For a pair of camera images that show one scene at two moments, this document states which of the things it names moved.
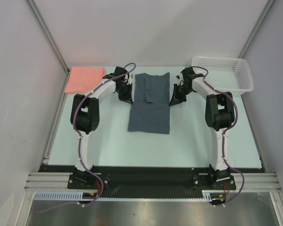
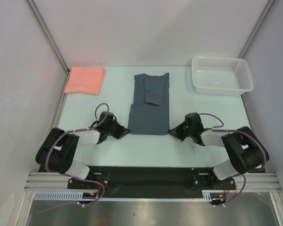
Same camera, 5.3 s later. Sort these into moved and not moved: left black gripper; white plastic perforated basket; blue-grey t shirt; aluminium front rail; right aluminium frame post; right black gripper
Moved: left black gripper; right black gripper
Not moved: right aluminium frame post; white plastic perforated basket; aluminium front rail; blue-grey t shirt
